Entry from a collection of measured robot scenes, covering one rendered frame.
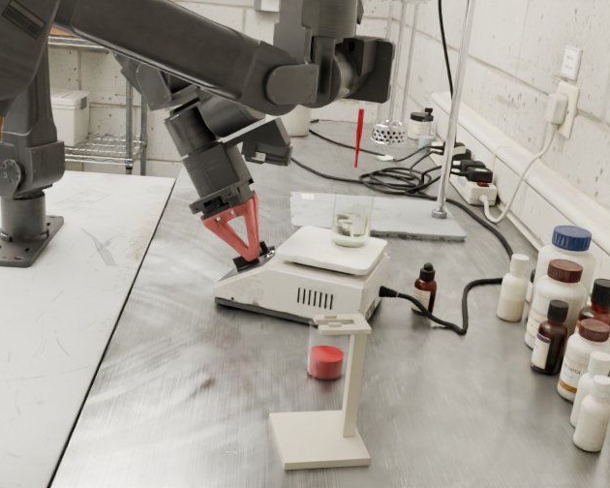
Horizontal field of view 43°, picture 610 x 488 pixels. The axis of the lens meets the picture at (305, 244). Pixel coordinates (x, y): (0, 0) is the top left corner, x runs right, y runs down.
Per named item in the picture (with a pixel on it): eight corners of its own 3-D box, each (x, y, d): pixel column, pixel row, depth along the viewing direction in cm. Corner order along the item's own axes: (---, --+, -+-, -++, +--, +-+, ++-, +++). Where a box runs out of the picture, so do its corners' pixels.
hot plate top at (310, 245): (271, 258, 95) (272, 251, 95) (303, 229, 106) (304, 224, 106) (365, 277, 92) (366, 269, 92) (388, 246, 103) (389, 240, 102)
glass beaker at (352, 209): (378, 249, 100) (385, 189, 97) (350, 258, 96) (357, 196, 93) (343, 235, 104) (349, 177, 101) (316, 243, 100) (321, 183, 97)
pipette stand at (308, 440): (284, 470, 69) (294, 341, 64) (268, 419, 76) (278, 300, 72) (370, 465, 70) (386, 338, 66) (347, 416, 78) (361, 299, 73)
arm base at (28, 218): (64, 173, 122) (18, 170, 121) (27, 213, 103) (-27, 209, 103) (65, 222, 125) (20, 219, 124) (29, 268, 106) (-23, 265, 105)
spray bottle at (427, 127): (421, 151, 195) (427, 108, 192) (414, 147, 199) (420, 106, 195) (434, 151, 197) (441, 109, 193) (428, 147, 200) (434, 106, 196)
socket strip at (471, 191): (468, 204, 153) (472, 183, 152) (429, 156, 190) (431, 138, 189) (495, 206, 153) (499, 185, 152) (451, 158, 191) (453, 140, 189)
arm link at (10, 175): (65, 150, 113) (34, 143, 115) (19, 162, 105) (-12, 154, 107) (66, 192, 115) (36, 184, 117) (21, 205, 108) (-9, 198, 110)
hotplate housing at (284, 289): (210, 305, 100) (212, 247, 97) (249, 271, 111) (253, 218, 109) (378, 343, 94) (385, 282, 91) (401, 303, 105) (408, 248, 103)
